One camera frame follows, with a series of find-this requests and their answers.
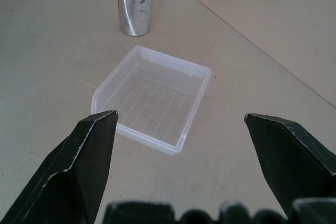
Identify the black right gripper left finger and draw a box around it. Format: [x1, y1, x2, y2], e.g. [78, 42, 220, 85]
[0, 110, 119, 224]

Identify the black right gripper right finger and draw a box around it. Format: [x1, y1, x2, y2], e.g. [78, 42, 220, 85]
[244, 113, 336, 220]

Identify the clear square plastic container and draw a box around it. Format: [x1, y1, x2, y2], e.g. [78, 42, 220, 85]
[90, 46, 213, 156]

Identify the silver metal can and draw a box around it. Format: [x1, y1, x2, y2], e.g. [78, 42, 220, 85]
[111, 0, 153, 37]

